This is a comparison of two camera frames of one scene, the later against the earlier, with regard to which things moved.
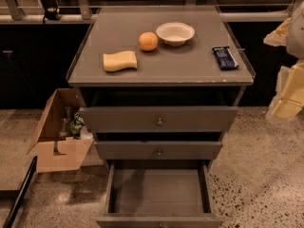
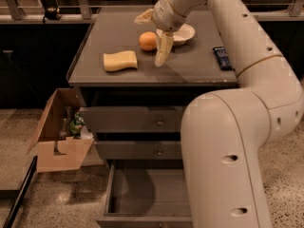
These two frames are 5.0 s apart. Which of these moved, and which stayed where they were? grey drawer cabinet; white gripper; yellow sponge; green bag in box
Moved: white gripper
Stayed: grey drawer cabinet; yellow sponge; green bag in box
